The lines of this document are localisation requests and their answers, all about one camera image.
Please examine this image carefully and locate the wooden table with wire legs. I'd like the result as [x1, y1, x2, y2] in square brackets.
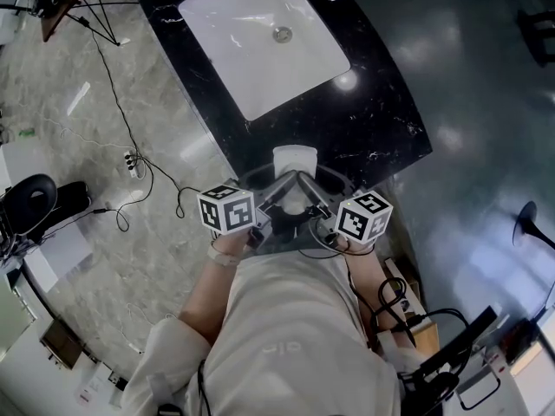
[25, 0, 131, 45]

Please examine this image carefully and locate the black chair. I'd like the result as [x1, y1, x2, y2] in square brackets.
[515, 9, 555, 67]

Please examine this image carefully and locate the black floor cable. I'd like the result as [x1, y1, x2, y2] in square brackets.
[77, 15, 226, 233]

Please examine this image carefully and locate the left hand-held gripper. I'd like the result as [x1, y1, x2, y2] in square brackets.
[197, 169, 301, 250]

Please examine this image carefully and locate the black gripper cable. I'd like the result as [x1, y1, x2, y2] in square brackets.
[298, 227, 469, 350]

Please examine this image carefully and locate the pale wrist band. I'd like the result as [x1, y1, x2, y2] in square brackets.
[210, 243, 242, 268]

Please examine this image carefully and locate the person's left forearm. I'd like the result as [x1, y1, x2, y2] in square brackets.
[180, 231, 252, 346]

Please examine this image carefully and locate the person's right forearm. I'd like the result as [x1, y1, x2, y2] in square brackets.
[346, 238, 391, 341]

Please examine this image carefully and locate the person's white shirt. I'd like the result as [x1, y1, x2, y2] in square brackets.
[123, 249, 417, 416]

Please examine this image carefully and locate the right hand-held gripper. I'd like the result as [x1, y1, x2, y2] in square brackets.
[297, 170, 395, 246]

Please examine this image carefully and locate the white plastic container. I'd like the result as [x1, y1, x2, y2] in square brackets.
[271, 144, 318, 215]

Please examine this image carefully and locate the black bag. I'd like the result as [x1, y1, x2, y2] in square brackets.
[55, 181, 93, 220]

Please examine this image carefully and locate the black round stool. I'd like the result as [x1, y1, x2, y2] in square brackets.
[6, 173, 60, 236]

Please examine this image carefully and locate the black round pedestal table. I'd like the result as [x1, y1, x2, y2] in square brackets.
[513, 200, 555, 253]

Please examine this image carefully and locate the black long bar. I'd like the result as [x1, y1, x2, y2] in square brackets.
[398, 305, 498, 385]

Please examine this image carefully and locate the white sink basin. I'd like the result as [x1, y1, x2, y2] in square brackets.
[177, 0, 351, 122]

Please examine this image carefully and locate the thin white cable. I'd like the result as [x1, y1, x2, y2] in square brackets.
[42, 117, 131, 151]

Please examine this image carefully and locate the black marble vanity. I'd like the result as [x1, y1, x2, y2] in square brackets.
[132, 0, 434, 190]

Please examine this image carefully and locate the white power strip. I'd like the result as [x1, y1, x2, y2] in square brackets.
[123, 150, 140, 178]

